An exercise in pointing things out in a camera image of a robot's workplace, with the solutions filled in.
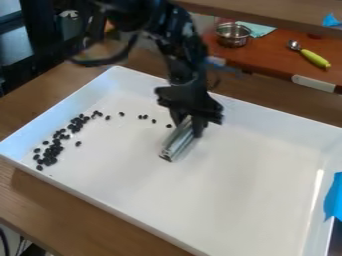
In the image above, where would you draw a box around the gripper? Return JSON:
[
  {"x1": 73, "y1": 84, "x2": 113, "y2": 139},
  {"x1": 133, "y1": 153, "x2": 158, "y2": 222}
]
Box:
[{"x1": 153, "y1": 73, "x2": 226, "y2": 138}]

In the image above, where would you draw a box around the blue tape piece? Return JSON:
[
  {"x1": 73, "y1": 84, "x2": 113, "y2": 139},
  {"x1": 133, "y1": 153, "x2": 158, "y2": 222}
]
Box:
[{"x1": 321, "y1": 171, "x2": 342, "y2": 222}]

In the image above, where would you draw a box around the teal cloth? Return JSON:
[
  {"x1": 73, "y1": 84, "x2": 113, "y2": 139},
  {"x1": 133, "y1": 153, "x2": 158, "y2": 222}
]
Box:
[{"x1": 233, "y1": 20, "x2": 278, "y2": 39}]

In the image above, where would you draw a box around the white tray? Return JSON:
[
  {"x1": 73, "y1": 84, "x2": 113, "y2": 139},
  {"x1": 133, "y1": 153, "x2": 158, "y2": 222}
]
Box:
[{"x1": 0, "y1": 65, "x2": 342, "y2": 256}]

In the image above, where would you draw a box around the pile of black bits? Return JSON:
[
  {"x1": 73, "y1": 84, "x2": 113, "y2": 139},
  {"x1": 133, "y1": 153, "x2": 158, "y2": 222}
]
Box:
[{"x1": 30, "y1": 109, "x2": 174, "y2": 172}]

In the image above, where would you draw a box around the yellow-green handled spoon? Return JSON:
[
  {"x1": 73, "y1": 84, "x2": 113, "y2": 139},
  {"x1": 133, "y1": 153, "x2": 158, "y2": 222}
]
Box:
[{"x1": 285, "y1": 39, "x2": 333, "y2": 70}]

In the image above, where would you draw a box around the silver pot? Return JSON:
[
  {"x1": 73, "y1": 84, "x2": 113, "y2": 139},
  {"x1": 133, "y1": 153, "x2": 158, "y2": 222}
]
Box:
[{"x1": 215, "y1": 22, "x2": 253, "y2": 48}]

